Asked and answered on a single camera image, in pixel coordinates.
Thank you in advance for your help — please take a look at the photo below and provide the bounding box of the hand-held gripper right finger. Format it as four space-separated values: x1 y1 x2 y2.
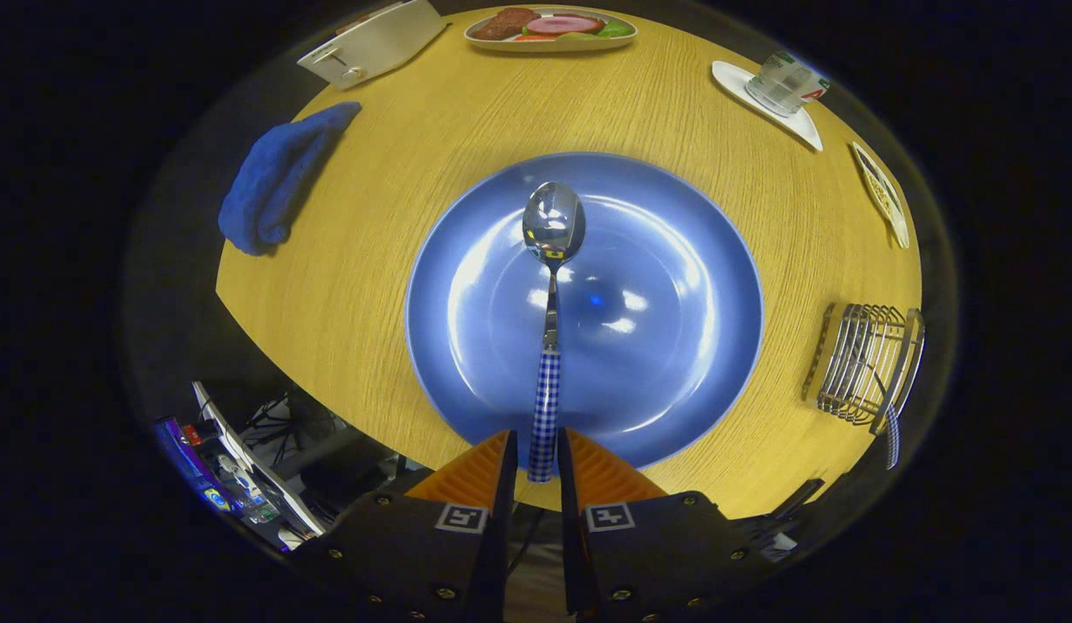
557 427 779 623

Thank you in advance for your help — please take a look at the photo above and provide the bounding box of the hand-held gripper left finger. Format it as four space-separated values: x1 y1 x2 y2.
289 429 519 623

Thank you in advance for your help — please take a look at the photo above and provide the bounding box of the blue round plate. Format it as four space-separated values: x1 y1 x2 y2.
404 152 766 472

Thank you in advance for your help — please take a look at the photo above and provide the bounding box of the folded blue cloth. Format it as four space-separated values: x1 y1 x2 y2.
218 101 363 257

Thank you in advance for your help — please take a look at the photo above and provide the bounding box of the brown sausage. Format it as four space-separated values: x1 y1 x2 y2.
472 7 541 41

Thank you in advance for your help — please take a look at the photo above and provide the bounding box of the metal wire basket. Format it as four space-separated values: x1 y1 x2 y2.
801 303 926 427

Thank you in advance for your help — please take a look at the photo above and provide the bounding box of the fork with blue checked handle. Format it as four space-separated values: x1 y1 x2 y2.
882 402 902 471

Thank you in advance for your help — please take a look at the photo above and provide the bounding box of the white divided dish of beans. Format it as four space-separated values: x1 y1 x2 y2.
850 141 911 250

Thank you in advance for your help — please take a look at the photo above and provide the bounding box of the cream white toaster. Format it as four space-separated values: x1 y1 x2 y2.
297 0 448 90

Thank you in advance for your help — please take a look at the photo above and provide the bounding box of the pink ham slice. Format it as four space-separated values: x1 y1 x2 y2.
527 14 606 37

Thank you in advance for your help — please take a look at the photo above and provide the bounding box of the oval plate of food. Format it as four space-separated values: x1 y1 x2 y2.
463 5 639 53

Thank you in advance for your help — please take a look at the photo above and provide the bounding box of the spoon with blue checked handle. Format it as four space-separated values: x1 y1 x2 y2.
522 181 587 484

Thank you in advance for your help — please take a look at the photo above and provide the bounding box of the white square coaster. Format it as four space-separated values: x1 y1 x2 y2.
711 60 824 152

